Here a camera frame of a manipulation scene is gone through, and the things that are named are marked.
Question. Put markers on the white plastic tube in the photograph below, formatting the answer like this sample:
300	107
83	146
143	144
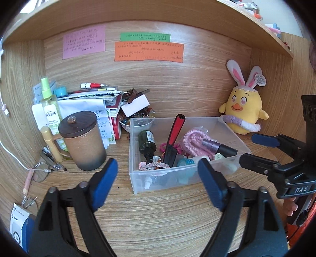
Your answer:
208	158

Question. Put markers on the purple and black tube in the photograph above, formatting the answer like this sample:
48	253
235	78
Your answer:
217	146

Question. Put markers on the white ceramic bowl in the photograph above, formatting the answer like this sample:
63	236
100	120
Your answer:
126	128

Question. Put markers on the white bowl of small items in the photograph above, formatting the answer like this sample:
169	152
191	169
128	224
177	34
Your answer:
143	115

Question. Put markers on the dark green glass bottle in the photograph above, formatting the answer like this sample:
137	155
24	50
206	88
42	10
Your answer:
147	143

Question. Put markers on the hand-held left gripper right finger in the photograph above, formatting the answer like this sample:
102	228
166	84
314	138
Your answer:
209	182

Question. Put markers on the white dropper bottle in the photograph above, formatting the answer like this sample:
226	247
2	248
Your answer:
148	183

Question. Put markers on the green paper note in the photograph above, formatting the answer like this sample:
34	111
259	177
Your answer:
145	37

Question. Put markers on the pink paper note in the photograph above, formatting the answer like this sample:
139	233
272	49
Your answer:
84	42

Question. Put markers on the stack of booklets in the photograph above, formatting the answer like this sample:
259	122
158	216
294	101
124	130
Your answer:
98	94

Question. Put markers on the clear plastic storage box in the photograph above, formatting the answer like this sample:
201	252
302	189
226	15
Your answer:
163	190

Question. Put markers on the person's right hand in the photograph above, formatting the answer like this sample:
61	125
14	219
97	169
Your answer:
290	207

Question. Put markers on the blue and white carton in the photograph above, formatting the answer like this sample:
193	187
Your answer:
19	222

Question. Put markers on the person's right forearm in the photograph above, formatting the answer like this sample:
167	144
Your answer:
295	234

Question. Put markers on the yellow chick plush toy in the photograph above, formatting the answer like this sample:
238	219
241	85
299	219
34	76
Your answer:
243	103

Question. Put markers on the red book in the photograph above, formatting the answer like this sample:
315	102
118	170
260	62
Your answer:
116	127

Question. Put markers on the red and white pen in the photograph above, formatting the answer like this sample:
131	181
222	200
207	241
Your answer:
92	85

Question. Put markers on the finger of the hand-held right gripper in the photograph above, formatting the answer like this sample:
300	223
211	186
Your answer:
256	163
265	140

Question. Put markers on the white printed paper sheet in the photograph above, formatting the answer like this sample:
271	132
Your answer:
81	105

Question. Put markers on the teal bottle cap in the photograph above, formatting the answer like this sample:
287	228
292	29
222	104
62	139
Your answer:
61	92

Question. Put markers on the white figurine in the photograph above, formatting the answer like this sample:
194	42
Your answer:
251	6

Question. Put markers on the pink and blue eraser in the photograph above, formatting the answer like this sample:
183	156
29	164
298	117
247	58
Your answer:
273	29

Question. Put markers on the pens beside mug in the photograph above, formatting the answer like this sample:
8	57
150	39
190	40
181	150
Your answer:
53	160

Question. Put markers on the pink stapler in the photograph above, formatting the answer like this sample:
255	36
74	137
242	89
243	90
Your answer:
163	147

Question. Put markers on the teal patterned tape roll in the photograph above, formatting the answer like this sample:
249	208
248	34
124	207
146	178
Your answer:
185	170

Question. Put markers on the brown lidded ceramic mug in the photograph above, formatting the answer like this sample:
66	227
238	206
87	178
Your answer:
84	145

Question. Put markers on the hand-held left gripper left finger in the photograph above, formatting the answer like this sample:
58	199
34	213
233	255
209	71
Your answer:
106	182

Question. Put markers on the yellow-green spray bottle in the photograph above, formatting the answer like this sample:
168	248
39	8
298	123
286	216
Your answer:
49	106

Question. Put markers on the orange paper note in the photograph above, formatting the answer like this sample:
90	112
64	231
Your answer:
149	52

